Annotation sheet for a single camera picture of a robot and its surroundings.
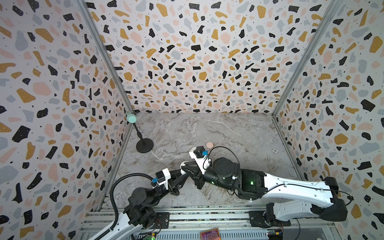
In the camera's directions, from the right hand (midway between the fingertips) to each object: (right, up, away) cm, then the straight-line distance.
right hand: (183, 165), depth 55 cm
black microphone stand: (-32, +2, +45) cm, 55 cm away
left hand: (+2, -3, +5) cm, 6 cm away
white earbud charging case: (-1, 0, +4) cm, 4 cm away
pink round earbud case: (+12, +2, +47) cm, 49 cm away
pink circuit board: (+11, -35, +14) cm, 40 cm away
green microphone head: (-27, +18, +17) cm, 37 cm away
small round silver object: (+57, -2, +47) cm, 74 cm away
